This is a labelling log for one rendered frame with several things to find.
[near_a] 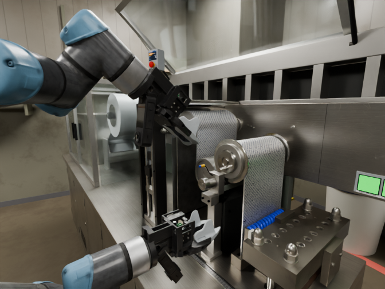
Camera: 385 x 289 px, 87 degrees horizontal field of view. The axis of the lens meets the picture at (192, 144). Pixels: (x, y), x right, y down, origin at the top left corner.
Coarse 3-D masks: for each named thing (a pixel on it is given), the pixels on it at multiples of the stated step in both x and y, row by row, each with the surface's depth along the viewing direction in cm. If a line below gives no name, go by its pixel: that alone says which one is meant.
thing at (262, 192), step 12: (276, 168) 74; (252, 180) 66; (264, 180) 71; (276, 180) 76; (252, 192) 67; (264, 192) 72; (276, 192) 77; (252, 204) 68; (264, 204) 73; (276, 204) 78; (252, 216) 69; (264, 216) 74
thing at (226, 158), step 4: (224, 152) 66; (228, 152) 65; (220, 156) 68; (224, 156) 66; (228, 156) 65; (232, 156) 64; (220, 160) 68; (224, 160) 66; (228, 160) 66; (232, 160) 64; (236, 160) 64; (220, 164) 68; (224, 164) 67; (228, 164) 66; (232, 164) 64; (236, 164) 64; (228, 168) 65; (232, 168) 64; (224, 172) 67; (228, 172) 66
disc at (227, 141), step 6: (222, 144) 69; (234, 144) 65; (240, 144) 63; (216, 150) 72; (240, 150) 63; (246, 156) 62; (246, 162) 62; (216, 168) 73; (246, 168) 62; (240, 174) 64; (228, 180) 69; (234, 180) 67; (240, 180) 65
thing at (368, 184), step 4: (360, 176) 66; (364, 176) 65; (360, 180) 66; (364, 180) 65; (368, 180) 64; (372, 180) 63; (376, 180) 63; (360, 184) 66; (364, 184) 65; (368, 184) 64; (372, 184) 64; (376, 184) 63; (360, 188) 66; (364, 188) 65; (368, 188) 64; (372, 188) 64; (376, 188) 63; (372, 192) 64; (376, 192) 63
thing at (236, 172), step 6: (228, 144) 66; (222, 150) 68; (234, 150) 64; (216, 156) 71; (240, 156) 63; (216, 162) 71; (240, 162) 63; (240, 168) 63; (228, 174) 67; (234, 174) 65
